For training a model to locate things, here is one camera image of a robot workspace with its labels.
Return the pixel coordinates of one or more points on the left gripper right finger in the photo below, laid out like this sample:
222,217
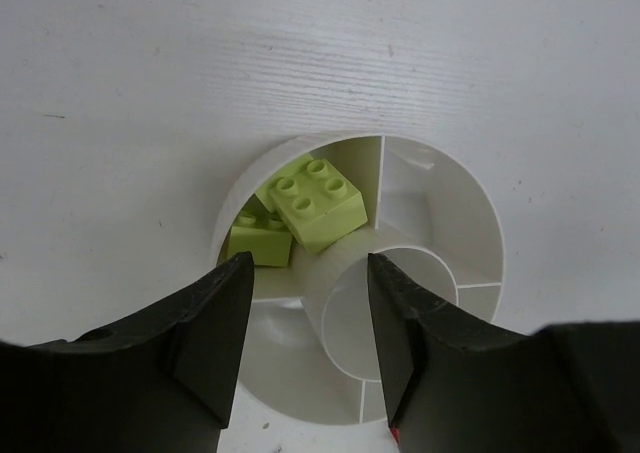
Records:
453,382

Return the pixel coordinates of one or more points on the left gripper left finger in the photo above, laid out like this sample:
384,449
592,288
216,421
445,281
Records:
162,379

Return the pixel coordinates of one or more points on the white round divided container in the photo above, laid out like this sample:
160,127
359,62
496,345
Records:
310,351

